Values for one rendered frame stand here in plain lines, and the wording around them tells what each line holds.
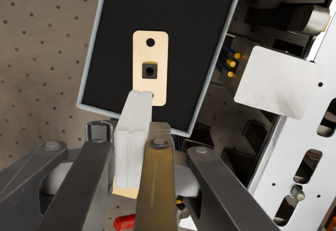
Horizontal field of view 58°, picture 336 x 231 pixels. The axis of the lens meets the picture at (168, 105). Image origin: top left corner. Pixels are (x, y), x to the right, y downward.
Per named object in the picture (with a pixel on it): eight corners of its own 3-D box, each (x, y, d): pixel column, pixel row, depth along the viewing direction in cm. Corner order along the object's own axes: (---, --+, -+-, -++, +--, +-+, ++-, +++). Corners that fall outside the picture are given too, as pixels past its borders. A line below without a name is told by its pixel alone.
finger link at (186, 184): (143, 166, 12) (217, 169, 12) (149, 120, 17) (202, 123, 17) (142, 198, 13) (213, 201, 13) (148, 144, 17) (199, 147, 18)
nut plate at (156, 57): (165, 105, 36) (165, 108, 34) (133, 104, 35) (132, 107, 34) (168, 31, 33) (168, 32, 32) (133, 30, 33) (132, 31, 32)
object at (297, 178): (257, 139, 88) (300, 201, 60) (241, 135, 87) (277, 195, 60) (264, 124, 86) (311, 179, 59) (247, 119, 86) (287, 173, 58)
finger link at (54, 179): (108, 198, 13) (35, 195, 13) (123, 144, 17) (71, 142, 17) (108, 166, 12) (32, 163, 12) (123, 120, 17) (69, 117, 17)
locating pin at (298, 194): (295, 191, 60) (304, 204, 56) (286, 189, 60) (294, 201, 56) (299, 183, 59) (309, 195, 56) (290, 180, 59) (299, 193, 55)
